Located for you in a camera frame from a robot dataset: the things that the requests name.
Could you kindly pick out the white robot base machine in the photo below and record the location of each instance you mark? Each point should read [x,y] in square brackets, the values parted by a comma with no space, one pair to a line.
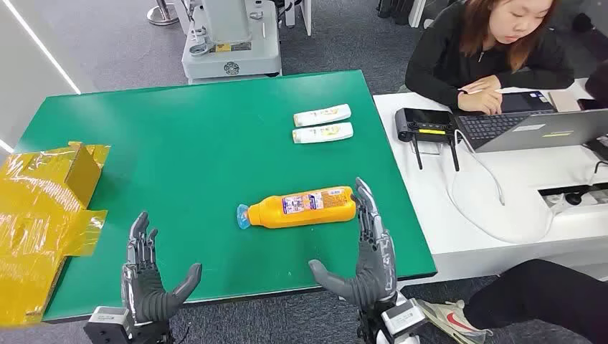
[237,52]

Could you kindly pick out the black open laptop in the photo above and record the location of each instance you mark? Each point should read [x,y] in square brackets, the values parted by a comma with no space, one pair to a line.
[489,124]

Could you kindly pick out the white shampoo bottle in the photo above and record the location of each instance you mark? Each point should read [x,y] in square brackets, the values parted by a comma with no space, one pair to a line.
[322,115]
[323,133]

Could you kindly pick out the yellow taped cardboard box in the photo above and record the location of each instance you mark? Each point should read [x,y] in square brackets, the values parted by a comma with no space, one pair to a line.
[33,213]

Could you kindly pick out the black plug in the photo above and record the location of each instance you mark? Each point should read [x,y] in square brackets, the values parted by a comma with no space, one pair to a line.
[573,198]

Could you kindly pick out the orange detergent bottle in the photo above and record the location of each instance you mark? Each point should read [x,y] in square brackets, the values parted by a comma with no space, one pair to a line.
[299,216]

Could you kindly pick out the metal stanchion base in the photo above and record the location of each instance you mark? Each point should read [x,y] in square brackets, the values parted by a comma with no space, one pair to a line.
[162,15]

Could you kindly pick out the person's leg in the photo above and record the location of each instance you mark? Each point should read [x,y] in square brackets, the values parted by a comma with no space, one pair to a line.
[546,294]

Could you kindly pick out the white furniture leg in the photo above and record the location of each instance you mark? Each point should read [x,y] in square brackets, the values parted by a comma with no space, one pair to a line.
[304,14]

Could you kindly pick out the silver laptop lid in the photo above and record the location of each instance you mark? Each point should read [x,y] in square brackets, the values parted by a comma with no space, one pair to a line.
[546,133]

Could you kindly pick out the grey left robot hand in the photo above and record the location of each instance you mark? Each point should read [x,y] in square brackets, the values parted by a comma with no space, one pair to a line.
[142,289]

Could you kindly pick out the black device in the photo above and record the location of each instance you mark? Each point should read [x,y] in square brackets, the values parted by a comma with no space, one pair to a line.
[599,147]

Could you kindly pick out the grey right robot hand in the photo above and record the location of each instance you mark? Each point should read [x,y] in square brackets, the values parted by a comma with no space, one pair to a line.
[375,270]

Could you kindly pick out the black bags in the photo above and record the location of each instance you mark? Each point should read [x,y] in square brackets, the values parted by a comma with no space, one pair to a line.
[392,9]

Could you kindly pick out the person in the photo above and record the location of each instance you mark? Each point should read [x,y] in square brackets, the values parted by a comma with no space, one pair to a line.
[442,61]

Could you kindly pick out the black controller with antennas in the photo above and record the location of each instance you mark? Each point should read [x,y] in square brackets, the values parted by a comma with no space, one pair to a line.
[423,124]

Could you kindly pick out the white and red shoe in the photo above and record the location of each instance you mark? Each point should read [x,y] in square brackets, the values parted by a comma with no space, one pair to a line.
[446,320]

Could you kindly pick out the desk socket recess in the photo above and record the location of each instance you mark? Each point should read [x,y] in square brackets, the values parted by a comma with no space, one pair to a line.
[594,195]

